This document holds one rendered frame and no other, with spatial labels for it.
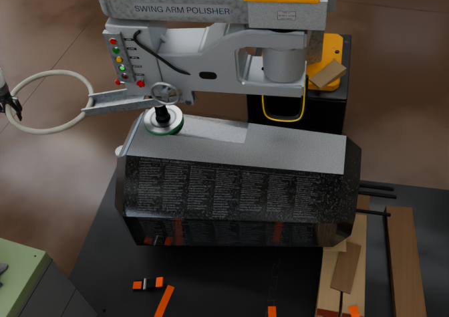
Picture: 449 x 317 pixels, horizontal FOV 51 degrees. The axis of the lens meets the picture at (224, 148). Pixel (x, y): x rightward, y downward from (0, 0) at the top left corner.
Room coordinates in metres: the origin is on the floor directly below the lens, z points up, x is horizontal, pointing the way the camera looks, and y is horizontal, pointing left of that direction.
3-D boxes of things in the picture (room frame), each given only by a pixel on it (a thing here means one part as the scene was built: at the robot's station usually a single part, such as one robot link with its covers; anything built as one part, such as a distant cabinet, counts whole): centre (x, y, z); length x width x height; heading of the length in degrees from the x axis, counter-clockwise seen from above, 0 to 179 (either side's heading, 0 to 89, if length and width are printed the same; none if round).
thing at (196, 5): (1.72, -0.02, 1.61); 0.96 x 0.25 x 0.17; 73
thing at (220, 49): (1.69, -0.06, 1.30); 0.74 x 0.23 x 0.49; 73
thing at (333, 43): (2.24, -0.55, 0.76); 0.49 x 0.49 x 0.05; 72
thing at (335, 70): (2.02, -0.66, 0.80); 0.20 x 0.10 x 0.05; 118
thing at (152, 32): (1.79, 0.23, 1.32); 0.36 x 0.22 x 0.45; 73
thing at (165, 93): (1.67, 0.23, 1.20); 0.15 x 0.10 x 0.15; 73
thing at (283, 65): (1.63, -0.32, 1.34); 0.19 x 0.19 x 0.20
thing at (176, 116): (1.82, 0.31, 0.84); 0.21 x 0.21 x 0.01
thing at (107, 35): (1.73, 0.41, 1.37); 0.08 x 0.03 x 0.28; 73
